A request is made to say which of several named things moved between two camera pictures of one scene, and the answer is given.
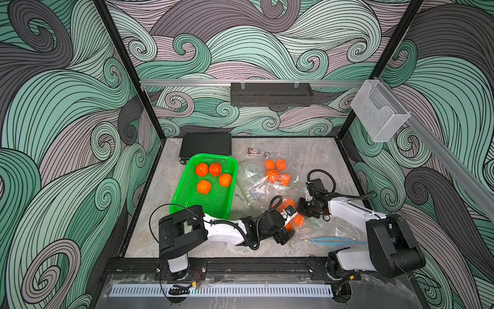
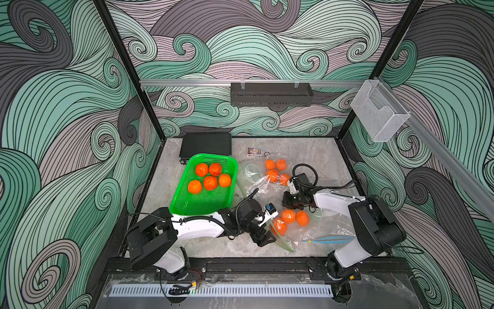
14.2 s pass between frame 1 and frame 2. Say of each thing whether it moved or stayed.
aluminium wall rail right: stayed
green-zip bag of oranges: moved
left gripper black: moved
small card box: stayed
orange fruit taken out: stayed
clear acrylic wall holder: stayed
